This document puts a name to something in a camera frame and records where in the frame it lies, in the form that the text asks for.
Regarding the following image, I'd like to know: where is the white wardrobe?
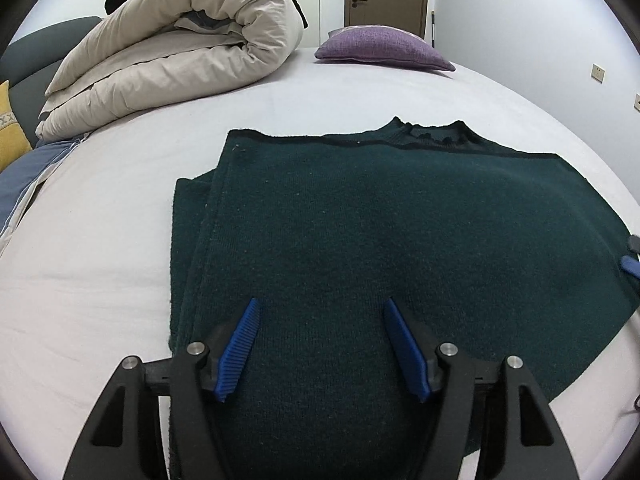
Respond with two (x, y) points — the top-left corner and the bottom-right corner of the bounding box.
(265, 0), (322, 47)

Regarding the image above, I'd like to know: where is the grey upholstered bed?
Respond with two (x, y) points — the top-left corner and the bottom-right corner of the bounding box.
(0, 15), (640, 480)

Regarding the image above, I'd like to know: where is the blue pillow with white trim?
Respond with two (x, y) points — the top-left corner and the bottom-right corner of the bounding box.
(0, 135), (93, 256)

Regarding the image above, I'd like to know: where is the purple cushion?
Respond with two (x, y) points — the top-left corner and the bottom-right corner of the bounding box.
(315, 26), (457, 72)

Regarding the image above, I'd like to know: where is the dark green knit sweater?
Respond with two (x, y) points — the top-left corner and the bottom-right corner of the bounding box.
(167, 116), (640, 480)

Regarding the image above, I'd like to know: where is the yellow cushion with patterned band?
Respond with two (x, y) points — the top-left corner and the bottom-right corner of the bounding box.
(0, 80), (33, 173)

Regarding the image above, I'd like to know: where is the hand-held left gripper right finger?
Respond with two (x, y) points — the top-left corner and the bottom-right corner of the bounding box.
(382, 297), (581, 480)

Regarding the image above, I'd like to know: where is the beige folded duvet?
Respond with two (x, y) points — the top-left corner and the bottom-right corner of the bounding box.
(35, 0), (307, 143)

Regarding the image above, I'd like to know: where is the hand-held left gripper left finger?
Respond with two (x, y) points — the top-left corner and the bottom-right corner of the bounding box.
(62, 297), (261, 480)

